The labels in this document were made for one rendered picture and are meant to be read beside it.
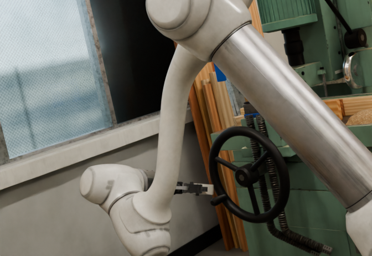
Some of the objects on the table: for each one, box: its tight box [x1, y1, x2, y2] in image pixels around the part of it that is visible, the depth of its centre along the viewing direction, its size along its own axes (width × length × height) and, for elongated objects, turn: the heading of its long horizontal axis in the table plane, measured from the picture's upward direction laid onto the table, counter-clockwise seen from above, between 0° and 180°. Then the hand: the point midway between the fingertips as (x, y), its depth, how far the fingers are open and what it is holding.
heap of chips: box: [345, 109, 372, 125], centre depth 166 cm, size 8×12×3 cm
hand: (203, 189), depth 172 cm, fingers closed
